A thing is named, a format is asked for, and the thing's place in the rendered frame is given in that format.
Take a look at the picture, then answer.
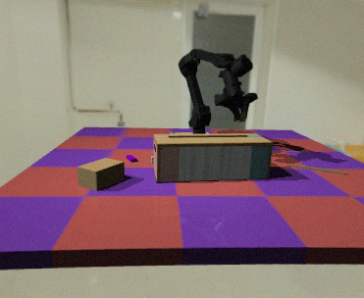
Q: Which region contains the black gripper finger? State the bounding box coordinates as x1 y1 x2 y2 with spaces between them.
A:
238 100 251 118
224 100 239 120

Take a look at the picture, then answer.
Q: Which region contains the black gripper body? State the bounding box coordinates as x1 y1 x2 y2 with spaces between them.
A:
214 79 258 106

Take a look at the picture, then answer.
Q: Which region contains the tan rectangular block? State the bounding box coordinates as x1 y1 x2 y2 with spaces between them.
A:
77 158 125 191

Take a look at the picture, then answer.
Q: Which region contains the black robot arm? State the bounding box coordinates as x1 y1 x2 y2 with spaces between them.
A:
179 48 252 134

